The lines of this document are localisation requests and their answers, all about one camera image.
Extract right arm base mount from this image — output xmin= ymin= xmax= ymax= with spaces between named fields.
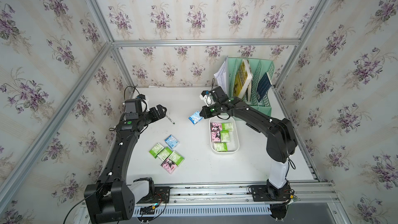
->
xmin=248 ymin=181 xmax=295 ymax=202

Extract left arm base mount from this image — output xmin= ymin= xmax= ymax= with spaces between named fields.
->
xmin=127 ymin=177 xmax=171 ymax=204

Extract white paper stack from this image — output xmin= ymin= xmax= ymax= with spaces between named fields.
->
xmin=214 ymin=57 xmax=229 ymax=94

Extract thin book in organizer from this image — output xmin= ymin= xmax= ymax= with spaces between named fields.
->
xmin=247 ymin=82 xmax=252 ymax=102

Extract red capped marker pen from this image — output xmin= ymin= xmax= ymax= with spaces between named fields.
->
xmin=166 ymin=115 xmax=175 ymax=124

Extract yellow book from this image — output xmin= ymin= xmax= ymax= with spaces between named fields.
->
xmin=233 ymin=59 xmax=253 ymax=99

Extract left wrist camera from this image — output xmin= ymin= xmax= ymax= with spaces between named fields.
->
xmin=136 ymin=94 xmax=148 ymax=103

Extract white plastic storage box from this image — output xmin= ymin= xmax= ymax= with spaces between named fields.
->
xmin=209 ymin=117 xmax=240 ymax=155

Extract dark blue notebook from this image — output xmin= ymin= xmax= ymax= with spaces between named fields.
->
xmin=256 ymin=73 xmax=272 ymax=103

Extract green tissue pack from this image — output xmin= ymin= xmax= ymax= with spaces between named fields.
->
xmin=214 ymin=142 xmax=228 ymax=152
xmin=221 ymin=122 xmax=234 ymax=131
xmin=220 ymin=131 xmax=231 ymax=143
xmin=157 ymin=147 xmax=173 ymax=162
xmin=168 ymin=151 xmax=184 ymax=167
xmin=149 ymin=143 xmax=164 ymax=158

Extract aluminium mounting rail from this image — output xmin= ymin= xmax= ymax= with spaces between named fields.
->
xmin=155 ymin=181 xmax=340 ymax=206

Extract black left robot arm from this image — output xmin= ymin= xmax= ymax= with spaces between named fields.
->
xmin=84 ymin=94 xmax=167 ymax=224

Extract pink tissue pack bottom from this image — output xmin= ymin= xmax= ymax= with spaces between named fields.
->
xmin=161 ymin=158 xmax=178 ymax=174

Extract blue tissue pack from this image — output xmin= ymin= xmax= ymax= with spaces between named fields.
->
xmin=164 ymin=135 xmax=179 ymax=149
xmin=189 ymin=111 xmax=203 ymax=125

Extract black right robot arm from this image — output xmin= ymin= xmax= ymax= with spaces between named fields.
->
xmin=200 ymin=86 xmax=298 ymax=190

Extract pink tissue pack top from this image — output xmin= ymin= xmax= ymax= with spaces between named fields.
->
xmin=210 ymin=122 xmax=222 ymax=131

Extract pink tissue pack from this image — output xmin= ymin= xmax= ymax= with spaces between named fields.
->
xmin=210 ymin=122 xmax=222 ymax=131
xmin=161 ymin=158 xmax=178 ymax=174
xmin=210 ymin=131 xmax=221 ymax=143

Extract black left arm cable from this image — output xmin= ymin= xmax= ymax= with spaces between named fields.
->
xmin=62 ymin=189 xmax=97 ymax=224

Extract green plastic file organizer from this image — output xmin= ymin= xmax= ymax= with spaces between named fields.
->
xmin=228 ymin=58 xmax=275 ymax=115

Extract aluminium frame profiles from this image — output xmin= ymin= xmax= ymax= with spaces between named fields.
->
xmin=1 ymin=0 xmax=319 ymax=191

